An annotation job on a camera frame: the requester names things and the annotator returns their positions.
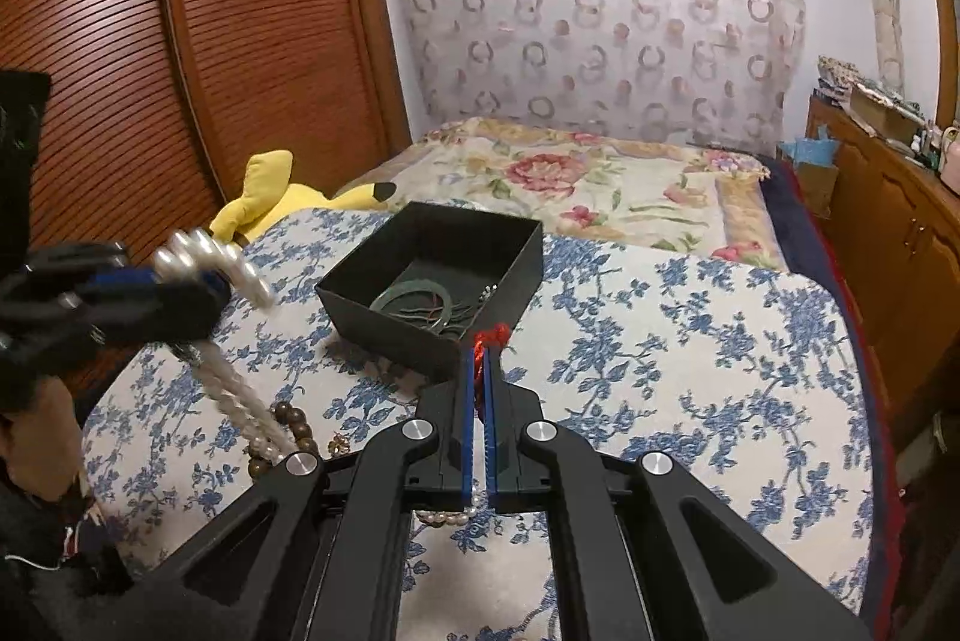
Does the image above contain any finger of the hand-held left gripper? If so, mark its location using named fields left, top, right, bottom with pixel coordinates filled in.
left=0, top=240, right=132, bottom=319
left=52, top=269, right=230, bottom=353

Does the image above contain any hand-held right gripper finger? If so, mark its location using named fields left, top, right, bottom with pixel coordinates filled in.
left=483, top=345, right=875, bottom=641
left=116, top=345, right=479, bottom=641

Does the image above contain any white pearl necklace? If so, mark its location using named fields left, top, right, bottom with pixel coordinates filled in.
left=154, top=227, right=481, bottom=526

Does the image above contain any red cord bracelet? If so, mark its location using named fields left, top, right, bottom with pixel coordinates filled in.
left=472, top=321, right=515, bottom=358

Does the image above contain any black box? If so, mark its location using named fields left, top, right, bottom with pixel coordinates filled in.
left=315, top=200, right=545, bottom=383

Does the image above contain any person's left forearm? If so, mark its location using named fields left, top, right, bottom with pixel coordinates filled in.
left=0, top=377, right=83, bottom=504

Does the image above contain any green jade bangle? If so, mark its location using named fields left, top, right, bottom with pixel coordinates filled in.
left=370, top=283, right=455, bottom=334

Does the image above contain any yellow plush toy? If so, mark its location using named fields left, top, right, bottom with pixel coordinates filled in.
left=208, top=149, right=398, bottom=244

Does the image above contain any blue floral cloth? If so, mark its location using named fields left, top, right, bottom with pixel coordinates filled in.
left=79, top=208, right=877, bottom=641

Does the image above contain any slatted wooden wardrobe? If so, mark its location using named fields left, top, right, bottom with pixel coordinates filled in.
left=0, top=0, right=415, bottom=319

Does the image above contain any floral bedspread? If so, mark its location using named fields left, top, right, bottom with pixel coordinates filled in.
left=334, top=116, right=793, bottom=271

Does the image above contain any dark clothing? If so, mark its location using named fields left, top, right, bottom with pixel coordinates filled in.
left=0, top=461, right=162, bottom=641

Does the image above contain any cardboard box with blue paper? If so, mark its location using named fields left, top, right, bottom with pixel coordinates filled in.
left=775, top=134, right=841, bottom=219

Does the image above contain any wooden side cabinet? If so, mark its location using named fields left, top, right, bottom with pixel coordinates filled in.
left=805, top=93, right=960, bottom=406

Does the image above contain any pile of clutter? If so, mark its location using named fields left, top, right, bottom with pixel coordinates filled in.
left=816, top=54, right=929, bottom=138

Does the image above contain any pink bag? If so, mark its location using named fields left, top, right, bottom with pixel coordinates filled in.
left=937, top=123, right=960, bottom=196

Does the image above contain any brown wooden bead bracelet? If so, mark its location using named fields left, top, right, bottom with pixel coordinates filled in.
left=247, top=401, right=320, bottom=481

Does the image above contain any ring patterned sheer curtain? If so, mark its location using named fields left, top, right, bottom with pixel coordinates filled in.
left=371, top=0, right=808, bottom=156

